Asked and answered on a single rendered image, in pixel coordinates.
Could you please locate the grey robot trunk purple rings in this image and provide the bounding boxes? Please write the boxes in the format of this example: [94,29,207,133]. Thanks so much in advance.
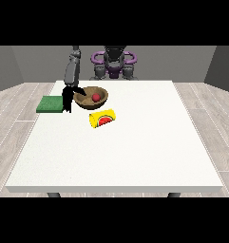
[89,46,140,82]

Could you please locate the green square pad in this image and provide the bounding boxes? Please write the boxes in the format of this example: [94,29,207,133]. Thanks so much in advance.
[35,95,66,114]

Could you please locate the brown wooden bowl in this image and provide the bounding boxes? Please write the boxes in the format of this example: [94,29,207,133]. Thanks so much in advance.
[72,86,109,111]

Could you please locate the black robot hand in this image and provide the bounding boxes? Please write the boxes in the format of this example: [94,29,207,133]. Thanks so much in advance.
[61,84,87,114]

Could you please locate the yellow cup with melon print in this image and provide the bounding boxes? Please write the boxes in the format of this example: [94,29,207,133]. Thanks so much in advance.
[88,108,117,129]

